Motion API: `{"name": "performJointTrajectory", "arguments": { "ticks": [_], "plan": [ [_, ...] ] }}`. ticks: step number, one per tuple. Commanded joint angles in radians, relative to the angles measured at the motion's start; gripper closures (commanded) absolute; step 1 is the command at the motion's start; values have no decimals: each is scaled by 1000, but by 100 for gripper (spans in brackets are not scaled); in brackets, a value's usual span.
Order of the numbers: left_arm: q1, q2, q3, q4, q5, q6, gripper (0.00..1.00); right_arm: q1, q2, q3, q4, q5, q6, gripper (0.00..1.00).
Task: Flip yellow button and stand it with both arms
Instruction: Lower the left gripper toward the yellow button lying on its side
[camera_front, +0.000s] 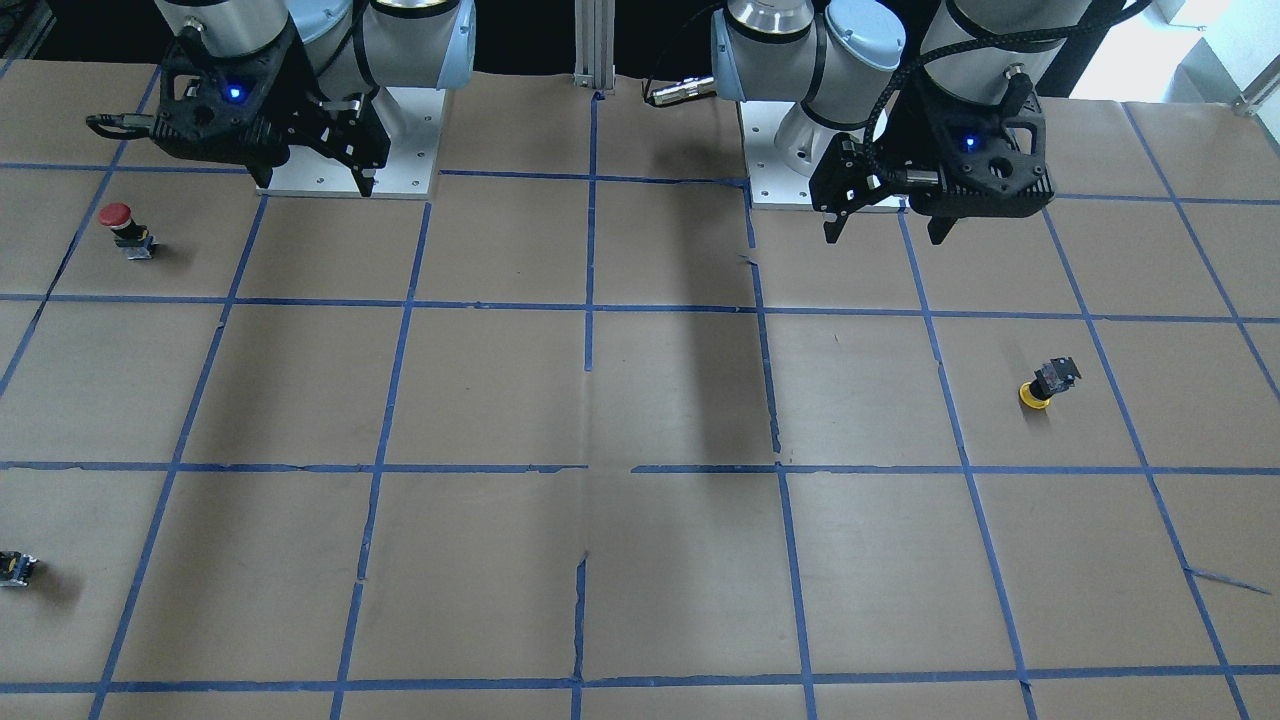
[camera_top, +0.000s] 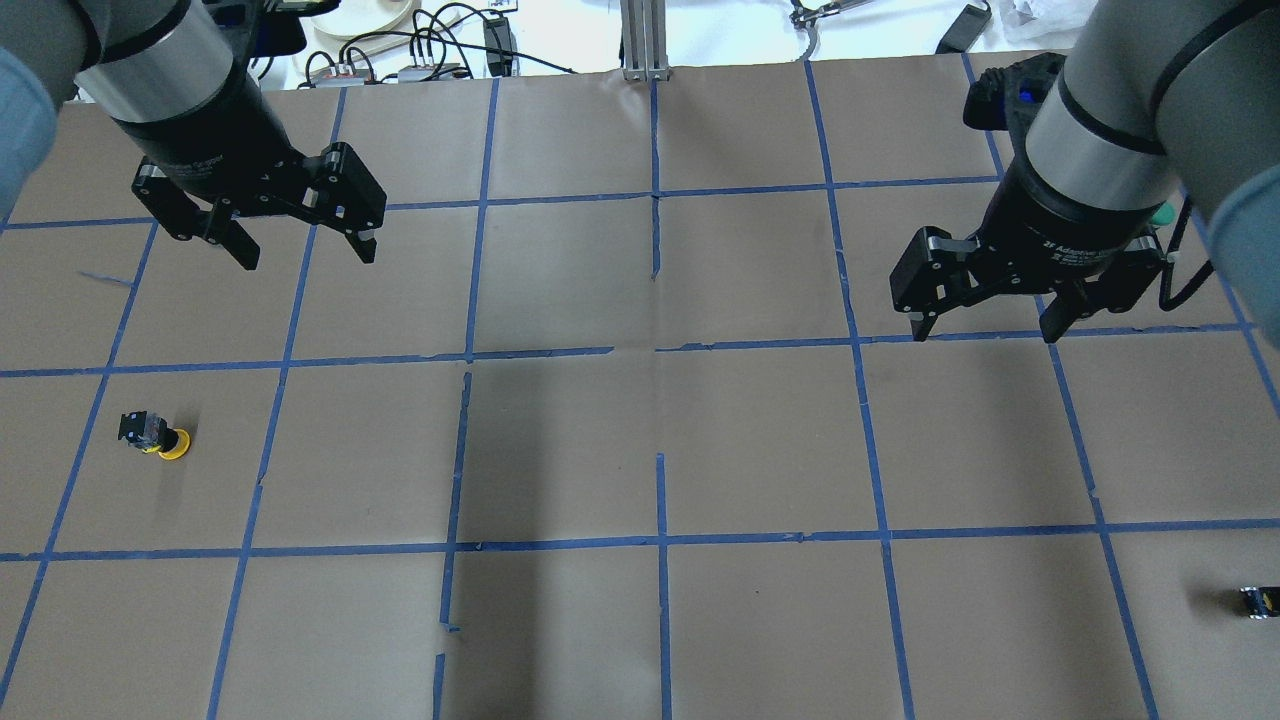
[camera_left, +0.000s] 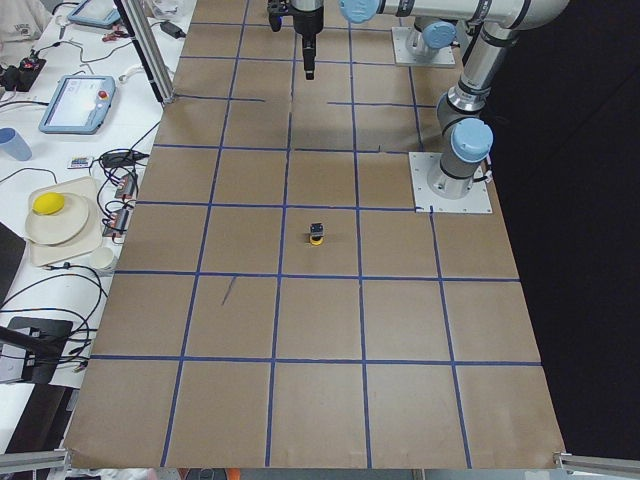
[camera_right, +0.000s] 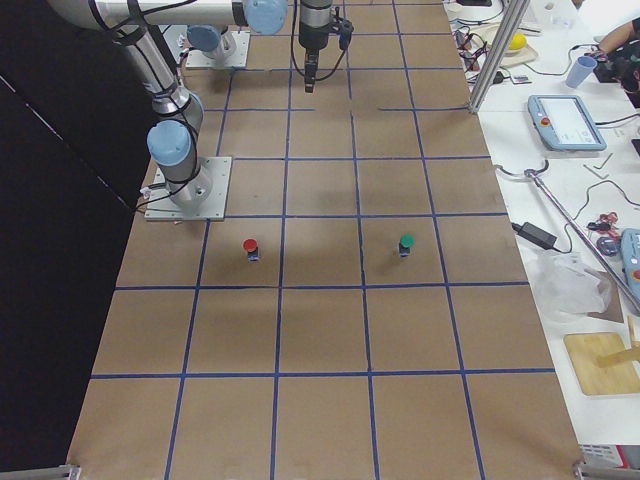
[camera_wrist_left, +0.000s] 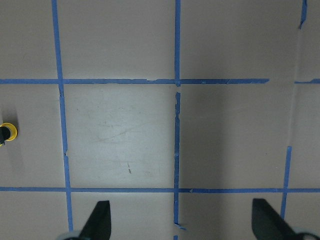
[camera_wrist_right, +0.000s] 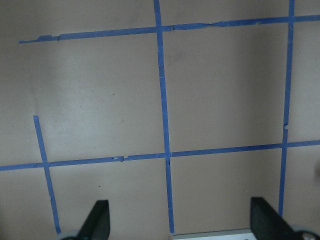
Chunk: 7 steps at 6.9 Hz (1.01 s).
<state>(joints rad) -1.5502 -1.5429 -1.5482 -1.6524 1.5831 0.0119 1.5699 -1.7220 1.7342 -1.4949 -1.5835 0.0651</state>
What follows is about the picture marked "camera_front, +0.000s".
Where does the aluminium frame post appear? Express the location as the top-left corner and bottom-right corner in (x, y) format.
(573, 0), (616, 94)

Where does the yellow push button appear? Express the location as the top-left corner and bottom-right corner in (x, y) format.
(1018, 357), (1082, 411)

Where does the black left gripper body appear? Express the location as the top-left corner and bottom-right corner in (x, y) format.
(809, 72), (1056, 222)

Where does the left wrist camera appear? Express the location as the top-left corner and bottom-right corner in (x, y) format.
(909, 90), (1056, 219)

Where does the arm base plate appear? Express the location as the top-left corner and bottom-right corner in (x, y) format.
(257, 87), (448, 201)
(739, 101), (835, 211)

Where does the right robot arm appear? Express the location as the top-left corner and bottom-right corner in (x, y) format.
(148, 1), (477, 200)

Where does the red push button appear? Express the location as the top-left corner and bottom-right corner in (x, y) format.
(97, 202), (155, 261)

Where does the small black switch block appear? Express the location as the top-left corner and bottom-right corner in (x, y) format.
(0, 550), (40, 588)

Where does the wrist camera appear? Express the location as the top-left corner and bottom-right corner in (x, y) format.
(909, 90), (1056, 219)
(84, 59), (282, 165)

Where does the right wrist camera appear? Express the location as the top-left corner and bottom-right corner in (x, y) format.
(84, 59), (282, 165)

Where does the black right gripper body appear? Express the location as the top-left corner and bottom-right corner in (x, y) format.
(163, 23), (390, 169)

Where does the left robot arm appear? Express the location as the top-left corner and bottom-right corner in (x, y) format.
(710, 1), (1088, 243)

